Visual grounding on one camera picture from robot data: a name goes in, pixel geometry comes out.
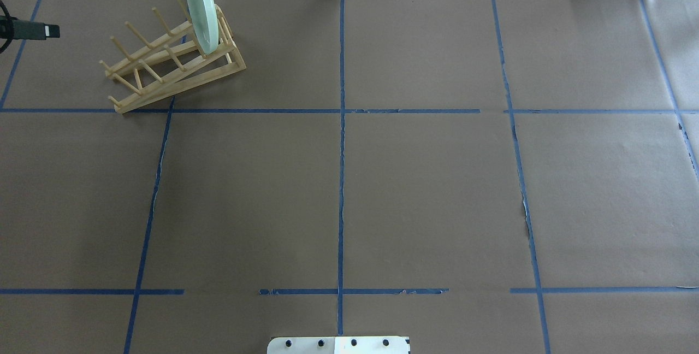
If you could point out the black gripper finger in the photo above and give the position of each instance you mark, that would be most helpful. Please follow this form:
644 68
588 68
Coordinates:
28 30

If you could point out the wooden plate rack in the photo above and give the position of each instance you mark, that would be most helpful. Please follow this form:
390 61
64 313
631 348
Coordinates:
198 51

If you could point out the light green plate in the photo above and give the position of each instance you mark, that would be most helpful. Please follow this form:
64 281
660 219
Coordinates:
201 7

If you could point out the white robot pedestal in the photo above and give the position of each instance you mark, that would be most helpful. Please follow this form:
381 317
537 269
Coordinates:
340 344

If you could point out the brown paper table cover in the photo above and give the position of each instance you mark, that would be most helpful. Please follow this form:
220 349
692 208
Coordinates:
494 176

